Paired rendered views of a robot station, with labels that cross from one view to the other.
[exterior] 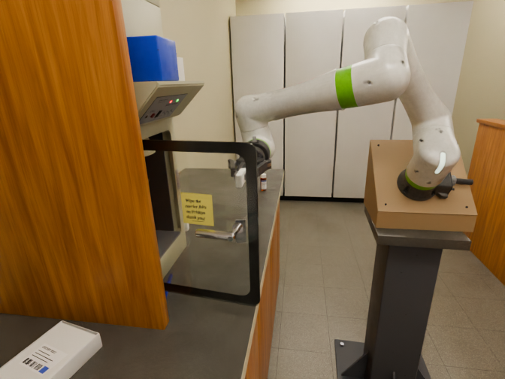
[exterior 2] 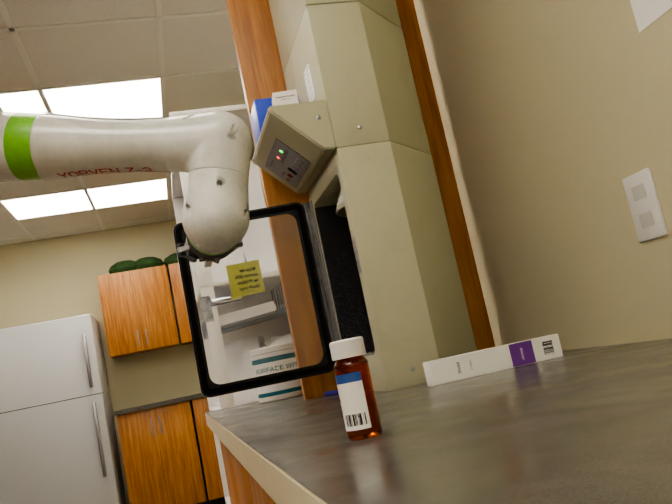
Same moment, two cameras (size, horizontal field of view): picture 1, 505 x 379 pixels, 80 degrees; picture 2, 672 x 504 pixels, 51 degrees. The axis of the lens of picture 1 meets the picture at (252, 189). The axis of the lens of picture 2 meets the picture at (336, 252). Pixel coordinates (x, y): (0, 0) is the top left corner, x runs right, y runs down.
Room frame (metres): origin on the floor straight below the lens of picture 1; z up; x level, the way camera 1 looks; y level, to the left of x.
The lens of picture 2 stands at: (2.19, -0.32, 1.01)
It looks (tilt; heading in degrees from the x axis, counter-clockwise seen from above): 9 degrees up; 156
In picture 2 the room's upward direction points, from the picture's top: 12 degrees counter-clockwise
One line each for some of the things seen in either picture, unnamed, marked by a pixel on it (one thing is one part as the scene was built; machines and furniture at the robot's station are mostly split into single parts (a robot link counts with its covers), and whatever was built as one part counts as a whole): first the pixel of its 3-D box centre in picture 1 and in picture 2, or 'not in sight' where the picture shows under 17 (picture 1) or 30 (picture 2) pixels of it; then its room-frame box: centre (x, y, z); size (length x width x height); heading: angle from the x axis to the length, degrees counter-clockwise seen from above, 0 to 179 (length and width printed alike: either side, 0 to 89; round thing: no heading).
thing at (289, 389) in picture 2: not in sight; (277, 372); (0.23, 0.28, 1.02); 0.13 x 0.13 x 0.15
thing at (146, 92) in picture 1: (166, 101); (289, 153); (0.82, 0.22, 1.46); 0.32 x 0.11 x 0.10; 171
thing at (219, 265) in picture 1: (195, 225); (254, 297); (0.64, 0.14, 1.19); 0.30 x 0.01 x 0.40; 74
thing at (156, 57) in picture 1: (148, 61); (277, 124); (0.75, 0.23, 1.56); 0.10 x 0.10 x 0.09; 81
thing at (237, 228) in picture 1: (219, 231); not in sight; (0.59, 0.07, 1.20); 0.10 x 0.05 x 0.03; 74
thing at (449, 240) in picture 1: (409, 224); not in sight; (1.15, -0.66, 0.92); 0.32 x 0.32 x 0.04; 79
